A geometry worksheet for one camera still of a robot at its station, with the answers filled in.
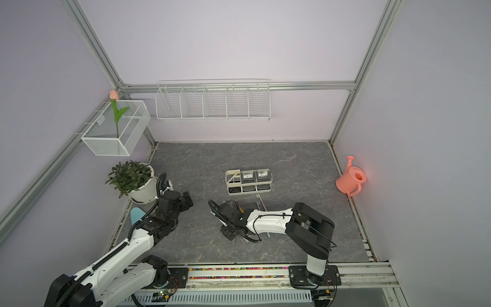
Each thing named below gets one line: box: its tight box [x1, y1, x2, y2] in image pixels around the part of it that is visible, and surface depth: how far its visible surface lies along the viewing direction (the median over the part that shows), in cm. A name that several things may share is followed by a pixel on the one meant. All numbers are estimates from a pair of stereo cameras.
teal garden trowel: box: [130, 206, 147, 226], surface depth 93 cm
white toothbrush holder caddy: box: [225, 168, 273, 196], surface depth 96 cm
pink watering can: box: [335, 155, 368, 197], surface depth 95 cm
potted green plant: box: [105, 159, 158, 205], surface depth 86 cm
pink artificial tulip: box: [109, 89, 130, 139], surface depth 87 cm
